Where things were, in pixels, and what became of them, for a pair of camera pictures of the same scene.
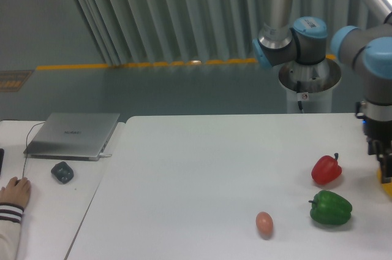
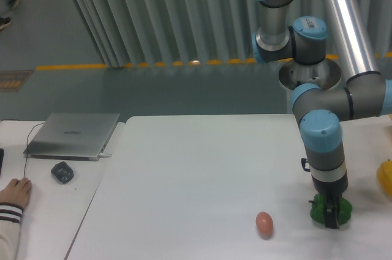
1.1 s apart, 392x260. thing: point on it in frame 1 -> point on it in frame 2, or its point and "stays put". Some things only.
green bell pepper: [329, 208] stays put
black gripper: [379, 135] -> [332, 191]
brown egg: [264, 224] stays put
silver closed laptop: [70, 136] stays put
